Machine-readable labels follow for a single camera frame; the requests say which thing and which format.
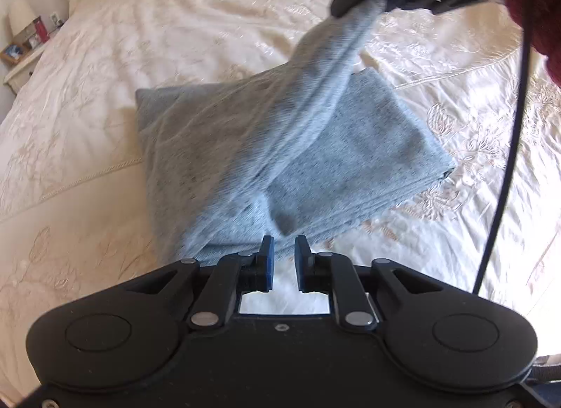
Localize black cable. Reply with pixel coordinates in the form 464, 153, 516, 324
472, 0, 534, 296

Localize dark red sleeve forearm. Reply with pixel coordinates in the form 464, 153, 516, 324
504, 0, 561, 87

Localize red bottle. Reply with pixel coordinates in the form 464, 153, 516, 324
33, 16, 49, 44

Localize left white table lamp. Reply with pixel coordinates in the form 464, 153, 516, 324
8, 0, 37, 36

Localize cream embroidered bedspread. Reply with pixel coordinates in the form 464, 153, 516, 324
0, 0, 561, 396

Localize light blue speckled pants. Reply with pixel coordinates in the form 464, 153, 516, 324
136, 0, 454, 265

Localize wooden photo frame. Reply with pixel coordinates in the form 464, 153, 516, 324
0, 43, 27, 65

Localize left cream nightstand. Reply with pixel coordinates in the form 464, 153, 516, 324
3, 41, 50, 95

